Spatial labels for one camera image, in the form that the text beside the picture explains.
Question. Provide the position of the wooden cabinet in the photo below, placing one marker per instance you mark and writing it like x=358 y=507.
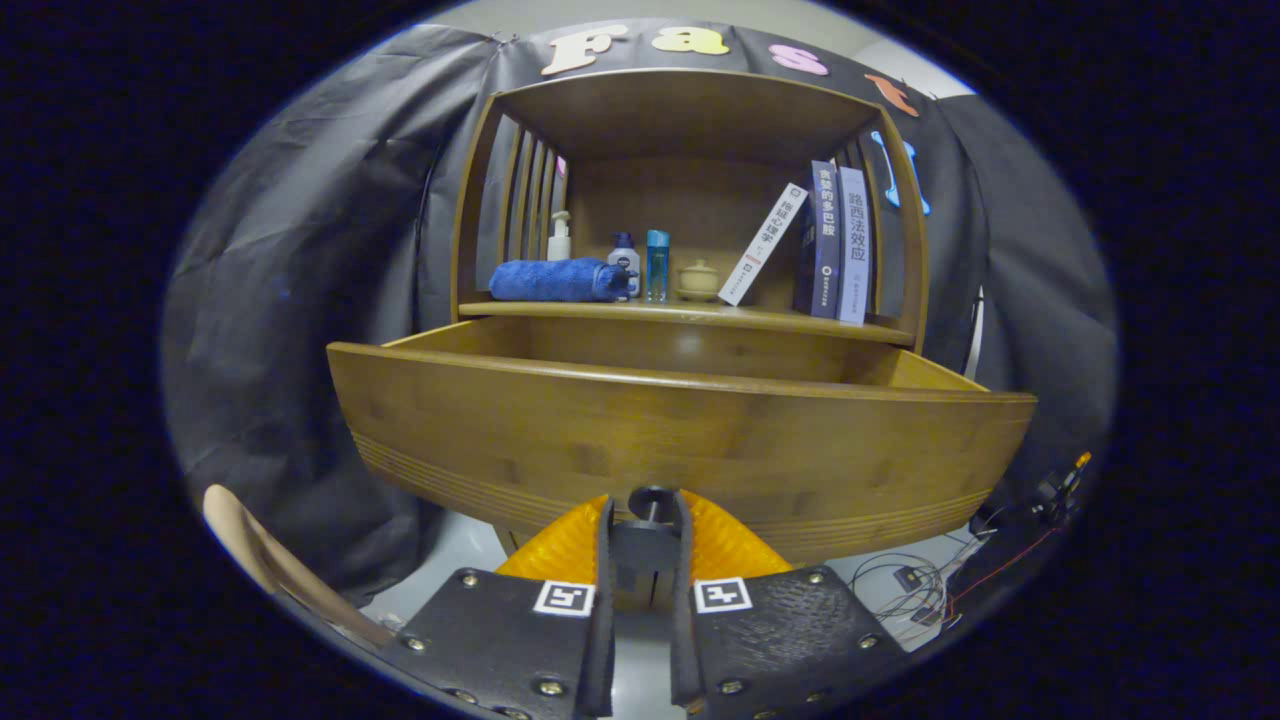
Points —
x=680 y=110

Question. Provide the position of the clear blue bottle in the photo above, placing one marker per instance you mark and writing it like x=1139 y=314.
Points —
x=657 y=265

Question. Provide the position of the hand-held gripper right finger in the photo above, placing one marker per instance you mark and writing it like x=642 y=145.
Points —
x=682 y=650

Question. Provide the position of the blue folded towel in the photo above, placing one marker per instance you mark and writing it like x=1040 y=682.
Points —
x=550 y=280

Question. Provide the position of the white book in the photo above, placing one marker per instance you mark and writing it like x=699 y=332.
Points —
x=765 y=243

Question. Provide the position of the wooden countertop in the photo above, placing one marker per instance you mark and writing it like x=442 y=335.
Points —
x=700 y=315

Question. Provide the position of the beige curved chair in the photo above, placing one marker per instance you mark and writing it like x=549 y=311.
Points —
x=260 y=550

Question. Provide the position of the white bottle with blue cap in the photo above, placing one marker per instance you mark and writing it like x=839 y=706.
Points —
x=622 y=265

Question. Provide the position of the dark blue book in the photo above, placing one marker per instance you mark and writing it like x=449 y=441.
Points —
x=825 y=240

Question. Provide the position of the black device with orange tip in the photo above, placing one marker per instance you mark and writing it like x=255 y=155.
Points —
x=1050 y=492

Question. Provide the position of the light purple book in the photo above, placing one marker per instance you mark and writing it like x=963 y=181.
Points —
x=855 y=250

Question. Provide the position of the white pump bottle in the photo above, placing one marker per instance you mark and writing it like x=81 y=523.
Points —
x=559 y=245

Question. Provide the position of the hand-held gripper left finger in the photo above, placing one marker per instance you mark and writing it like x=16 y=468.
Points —
x=603 y=640

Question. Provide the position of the beige lidded teacup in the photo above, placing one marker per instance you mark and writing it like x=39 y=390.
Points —
x=698 y=282

